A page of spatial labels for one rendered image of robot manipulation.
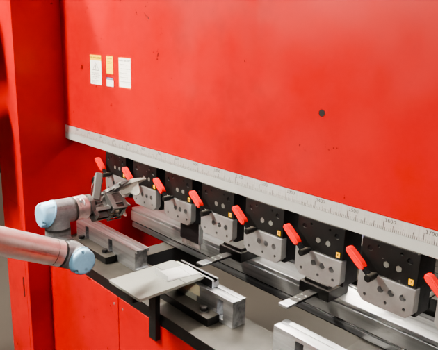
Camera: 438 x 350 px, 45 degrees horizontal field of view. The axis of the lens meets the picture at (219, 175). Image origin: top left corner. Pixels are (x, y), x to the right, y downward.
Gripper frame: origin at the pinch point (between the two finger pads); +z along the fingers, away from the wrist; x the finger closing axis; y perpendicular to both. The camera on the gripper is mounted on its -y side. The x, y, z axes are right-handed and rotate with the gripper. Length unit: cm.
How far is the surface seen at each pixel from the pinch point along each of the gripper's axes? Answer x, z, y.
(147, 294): -11.1, -8.3, 32.0
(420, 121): 84, 12, 47
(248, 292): -163, 163, 6
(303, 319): -130, 163, 45
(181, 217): -1.1, 11.5, 13.5
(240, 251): -10.9, 35.5, 28.3
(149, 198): -12.0, 11.5, -2.6
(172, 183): 3.3, 11.8, 2.0
